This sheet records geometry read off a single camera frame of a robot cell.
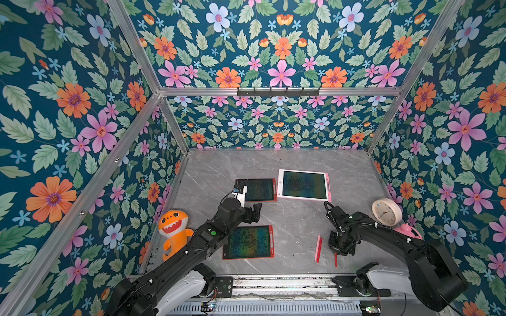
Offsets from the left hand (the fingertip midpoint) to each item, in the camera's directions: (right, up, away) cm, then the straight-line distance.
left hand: (255, 202), depth 80 cm
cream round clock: (+58, -5, +6) cm, 58 cm away
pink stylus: (+27, -20, +4) cm, 34 cm away
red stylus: (+34, -24, +1) cm, 41 cm away
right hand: (+34, -21, +4) cm, 40 cm away
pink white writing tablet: (+25, +5, +25) cm, 35 cm away
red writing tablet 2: (+1, +3, +22) cm, 23 cm away
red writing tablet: (-3, -18, +5) cm, 19 cm away
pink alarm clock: (+62, -11, -2) cm, 63 cm away
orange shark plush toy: (-34, -10, +1) cm, 36 cm away
